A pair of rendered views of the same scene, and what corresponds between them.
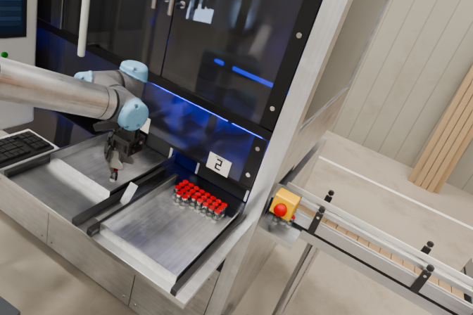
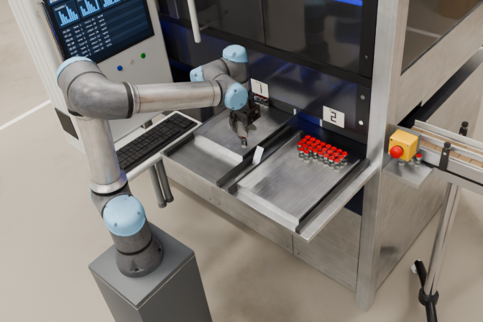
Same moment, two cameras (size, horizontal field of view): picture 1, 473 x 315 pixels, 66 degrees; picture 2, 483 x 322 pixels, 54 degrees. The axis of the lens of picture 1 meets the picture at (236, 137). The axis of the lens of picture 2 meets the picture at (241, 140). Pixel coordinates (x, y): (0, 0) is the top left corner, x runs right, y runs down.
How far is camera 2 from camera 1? 52 cm
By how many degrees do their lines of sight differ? 26
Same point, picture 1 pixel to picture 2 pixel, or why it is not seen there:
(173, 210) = (298, 164)
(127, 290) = (289, 240)
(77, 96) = (190, 96)
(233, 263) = (370, 206)
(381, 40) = not seen: outside the picture
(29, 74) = (156, 92)
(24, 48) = (156, 44)
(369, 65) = not seen: outside the picture
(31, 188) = (184, 162)
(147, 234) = (276, 188)
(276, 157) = (381, 102)
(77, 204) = (218, 170)
